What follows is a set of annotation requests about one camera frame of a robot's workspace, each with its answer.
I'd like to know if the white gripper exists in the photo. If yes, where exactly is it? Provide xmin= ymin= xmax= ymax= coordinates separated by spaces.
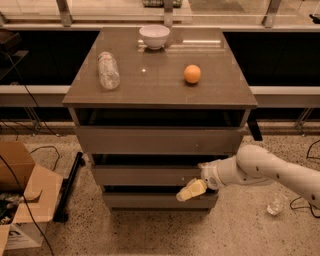
xmin=176 ymin=160 xmax=225 ymax=202

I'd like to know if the grey drawer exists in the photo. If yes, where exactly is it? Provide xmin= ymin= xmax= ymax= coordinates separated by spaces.
xmin=102 ymin=192 xmax=218 ymax=209
xmin=91 ymin=165 xmax=201 ymax=186
xmin=75 ymin=126 xmax=245 ymax=155

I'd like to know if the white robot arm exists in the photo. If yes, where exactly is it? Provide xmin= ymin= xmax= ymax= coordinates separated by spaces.
xmin=176 ymin=145 xmax=320 ymax=208

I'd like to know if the grey bottom drawer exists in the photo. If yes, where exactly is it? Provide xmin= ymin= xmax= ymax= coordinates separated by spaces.
xmin=102 ymin=192 xmax=218 ymax=209

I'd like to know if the grey drawer cabinet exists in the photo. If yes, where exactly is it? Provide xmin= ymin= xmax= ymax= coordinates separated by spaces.
xmin=61 ymin=26 xmax=259 ymax=214

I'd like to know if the grey top drawer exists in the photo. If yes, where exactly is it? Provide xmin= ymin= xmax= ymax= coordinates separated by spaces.
xmin=75 ymin=126 xmax=245 ymax=155

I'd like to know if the clear glass on floor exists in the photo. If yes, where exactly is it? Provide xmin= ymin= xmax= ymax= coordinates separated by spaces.
xmin=266 ymin=193 xmax=288 ymax=216

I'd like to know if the black table leg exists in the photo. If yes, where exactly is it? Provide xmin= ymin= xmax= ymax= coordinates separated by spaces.
xmin=247 ymin=110 xmax=263 ymax=141

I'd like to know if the orange fruit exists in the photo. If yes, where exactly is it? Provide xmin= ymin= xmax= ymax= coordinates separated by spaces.
xmin=184 ymin=65 xmax=201 ymax=84

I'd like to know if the black metal bar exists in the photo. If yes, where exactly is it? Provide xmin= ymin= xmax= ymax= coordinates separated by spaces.
xmin=53 ymin=152 xmax=85 ymax=223

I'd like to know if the clear plastic bottle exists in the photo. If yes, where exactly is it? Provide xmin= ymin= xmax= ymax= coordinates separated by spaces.
xmin=97 ymin=52 xmax=120 ymax=90

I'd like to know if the white bowl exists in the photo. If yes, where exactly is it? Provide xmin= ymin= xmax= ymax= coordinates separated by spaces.
xmin=139 ymin=25 xmax=170 ymax=50

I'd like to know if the brown cardboard box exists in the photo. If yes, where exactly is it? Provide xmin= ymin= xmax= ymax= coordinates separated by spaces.
xmin=0 ymin=141 xmax=63 ymax=254

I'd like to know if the black cable right floor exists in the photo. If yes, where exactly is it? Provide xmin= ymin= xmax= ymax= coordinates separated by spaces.
xmin=289 ymin=139 xmax=320 ymax=219

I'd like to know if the black cable floor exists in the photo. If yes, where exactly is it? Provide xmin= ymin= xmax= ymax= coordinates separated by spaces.
xmin=0 ymin=49 xmax=63 ymax=256
xmin=289 ymin=139 xmax=320 ymax=219

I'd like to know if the black cable left floor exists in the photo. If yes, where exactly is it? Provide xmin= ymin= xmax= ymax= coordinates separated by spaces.
xmin=0 ymin=49 xmax=63 ymax=256

